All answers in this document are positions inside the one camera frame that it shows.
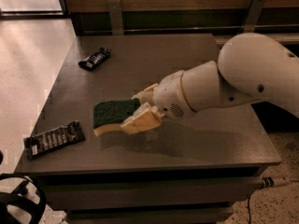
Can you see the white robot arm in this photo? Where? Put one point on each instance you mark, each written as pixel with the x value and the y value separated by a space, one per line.
pixel 250 68

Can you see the small black snack bar wrapper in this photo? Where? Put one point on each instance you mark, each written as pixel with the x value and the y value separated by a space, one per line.
pixel 93 61

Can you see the metal bracket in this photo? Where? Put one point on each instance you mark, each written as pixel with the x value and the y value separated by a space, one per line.
pixel 115 15
pixel 253 14

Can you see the black chair base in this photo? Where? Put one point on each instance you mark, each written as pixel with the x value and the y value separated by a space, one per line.
pixel 17 198

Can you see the black rxbar chocolate wrapper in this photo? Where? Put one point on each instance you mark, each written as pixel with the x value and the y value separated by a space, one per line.
pixel 43 143

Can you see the grey drawer cabinet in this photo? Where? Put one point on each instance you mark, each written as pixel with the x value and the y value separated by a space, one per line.
pixel 184 172

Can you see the right metal bracket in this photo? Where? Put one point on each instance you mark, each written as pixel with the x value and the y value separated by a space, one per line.
pixel 253 14

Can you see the left metal bracket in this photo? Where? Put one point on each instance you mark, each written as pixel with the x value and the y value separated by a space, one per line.
pixel 115 15

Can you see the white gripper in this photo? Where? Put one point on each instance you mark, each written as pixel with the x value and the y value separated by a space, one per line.
pixel 170 97

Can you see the green and yellow sponge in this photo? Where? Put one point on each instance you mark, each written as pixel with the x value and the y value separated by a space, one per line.
pixel 109 115

